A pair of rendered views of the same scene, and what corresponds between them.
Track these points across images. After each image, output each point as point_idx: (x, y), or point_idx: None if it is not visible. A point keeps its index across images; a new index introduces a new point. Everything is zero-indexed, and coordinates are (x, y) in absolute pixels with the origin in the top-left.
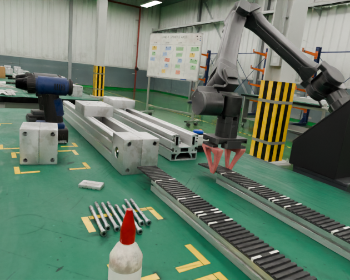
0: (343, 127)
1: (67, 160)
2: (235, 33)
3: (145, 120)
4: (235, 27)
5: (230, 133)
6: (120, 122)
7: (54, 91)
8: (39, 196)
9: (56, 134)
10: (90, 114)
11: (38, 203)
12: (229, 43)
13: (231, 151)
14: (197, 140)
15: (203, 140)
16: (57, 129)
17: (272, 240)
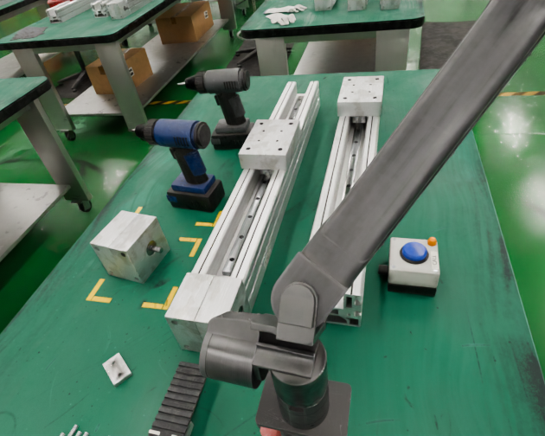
0: None
1: (163, 275)
2: (456, 98)
3: (332, 190)
4: (471, 67)
5: (291, 421)
6: (269, 203)
7: (177, 146)
8: (54, 372)
9: (127, 256)
10: (250, 166)
11: (40, 389)
12: (393, 157)
13: (491, 311)
14: (396, 276)
15: (411, 277)
16: (129, 247)
17: None
